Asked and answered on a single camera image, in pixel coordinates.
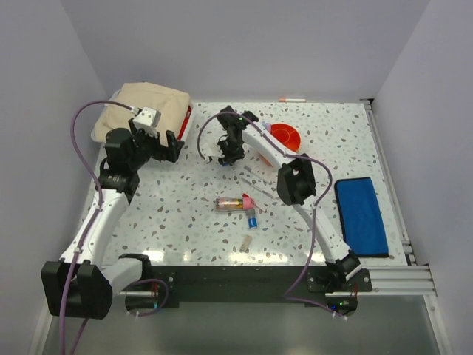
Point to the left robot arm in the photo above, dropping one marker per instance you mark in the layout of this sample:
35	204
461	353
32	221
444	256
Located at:
77	285

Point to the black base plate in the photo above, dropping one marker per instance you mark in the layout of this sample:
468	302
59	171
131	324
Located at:
246	284

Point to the grey cap acrylic marker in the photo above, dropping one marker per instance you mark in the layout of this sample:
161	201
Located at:
257	175

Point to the blue cloth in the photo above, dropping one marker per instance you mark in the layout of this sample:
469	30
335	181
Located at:
360	215

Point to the peach tip white marker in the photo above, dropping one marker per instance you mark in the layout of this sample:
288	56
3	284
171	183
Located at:
292	100

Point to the pink cap clear tube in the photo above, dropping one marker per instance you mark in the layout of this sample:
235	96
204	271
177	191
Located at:
230	204

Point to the orange round organizer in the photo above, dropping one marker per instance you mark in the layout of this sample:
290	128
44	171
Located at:
287	135

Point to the aluminium frame rail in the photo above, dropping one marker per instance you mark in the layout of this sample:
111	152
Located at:
386	280

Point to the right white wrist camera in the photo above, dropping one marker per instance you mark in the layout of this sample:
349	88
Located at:
214	154

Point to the small beige eraser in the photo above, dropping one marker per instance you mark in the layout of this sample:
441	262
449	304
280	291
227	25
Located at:
245	243

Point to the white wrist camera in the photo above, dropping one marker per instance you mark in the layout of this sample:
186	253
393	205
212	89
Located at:
146	117
214	154

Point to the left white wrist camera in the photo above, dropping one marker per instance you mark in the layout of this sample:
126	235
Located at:
146	117

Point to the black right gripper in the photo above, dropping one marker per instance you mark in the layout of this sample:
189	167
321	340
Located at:
230	158

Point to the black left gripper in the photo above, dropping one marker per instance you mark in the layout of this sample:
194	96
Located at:
162	153

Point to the red white tray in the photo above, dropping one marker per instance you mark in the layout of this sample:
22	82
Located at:
187	123

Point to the beige cloth bag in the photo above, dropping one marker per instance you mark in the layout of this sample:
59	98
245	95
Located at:
171	107

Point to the red white eraser pen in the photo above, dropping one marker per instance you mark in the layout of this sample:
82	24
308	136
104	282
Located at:
258	205

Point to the clear purple gel pen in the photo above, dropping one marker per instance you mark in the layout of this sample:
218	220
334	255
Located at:
259	189

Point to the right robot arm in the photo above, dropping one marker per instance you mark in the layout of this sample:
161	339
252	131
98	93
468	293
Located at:
302	182

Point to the blue cap grey glue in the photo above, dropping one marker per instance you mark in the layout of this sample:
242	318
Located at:
252	220

